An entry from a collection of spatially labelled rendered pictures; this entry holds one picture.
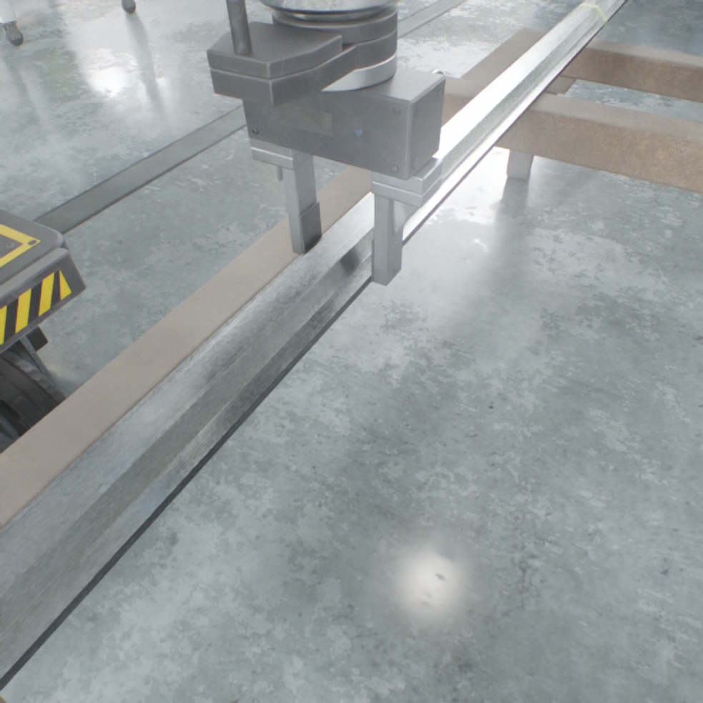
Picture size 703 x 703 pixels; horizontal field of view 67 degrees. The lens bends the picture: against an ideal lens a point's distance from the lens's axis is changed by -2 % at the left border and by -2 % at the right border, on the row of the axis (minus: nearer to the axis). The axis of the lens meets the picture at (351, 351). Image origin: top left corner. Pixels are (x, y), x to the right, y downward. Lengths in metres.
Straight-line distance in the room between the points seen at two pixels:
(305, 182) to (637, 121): 0.45
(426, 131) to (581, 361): 0.62
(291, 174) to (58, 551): 0.29
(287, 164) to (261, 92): 0.12
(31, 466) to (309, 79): 0.33
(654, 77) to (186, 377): 1.03
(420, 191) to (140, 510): 0.25
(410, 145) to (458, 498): 0.50
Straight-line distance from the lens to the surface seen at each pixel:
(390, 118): 0.34
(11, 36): 2.70
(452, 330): 0.92
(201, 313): 0.52
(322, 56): 0.31
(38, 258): 0.63
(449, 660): 0.66
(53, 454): 0.46
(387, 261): 0.41
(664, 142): 0.74
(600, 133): 0.74
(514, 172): 1.29
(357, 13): 0.34
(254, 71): 0.30
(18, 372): 0.75
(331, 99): 0.36
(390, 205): 0.39
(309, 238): 0.46
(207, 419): 0.34
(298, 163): 0.42
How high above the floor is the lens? 0.64
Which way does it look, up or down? 47 degrees down
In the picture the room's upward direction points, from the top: 2 degrees counter-clockwise
